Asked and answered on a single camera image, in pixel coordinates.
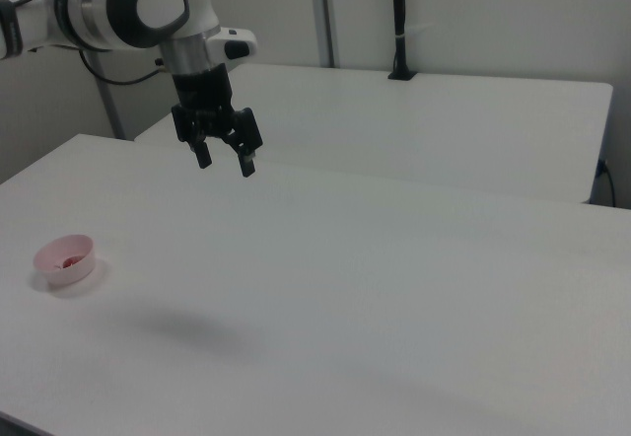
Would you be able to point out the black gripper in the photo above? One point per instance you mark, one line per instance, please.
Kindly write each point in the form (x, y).
(204, 95)

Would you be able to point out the red strawberry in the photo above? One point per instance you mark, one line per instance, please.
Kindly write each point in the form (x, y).
(71, 261)

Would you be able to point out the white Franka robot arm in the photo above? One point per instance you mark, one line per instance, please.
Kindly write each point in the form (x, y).
(98, 2)

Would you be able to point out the pink plastic bowl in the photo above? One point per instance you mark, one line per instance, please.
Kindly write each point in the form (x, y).
(74, 270)

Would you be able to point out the white side table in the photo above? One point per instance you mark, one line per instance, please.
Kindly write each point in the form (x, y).
(419, 125)

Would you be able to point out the black table clamp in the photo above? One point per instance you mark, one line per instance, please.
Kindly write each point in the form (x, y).
(398, 2)

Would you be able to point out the grey metal frame post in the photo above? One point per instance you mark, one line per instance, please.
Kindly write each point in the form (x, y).
(111, 100)
(323, 12)

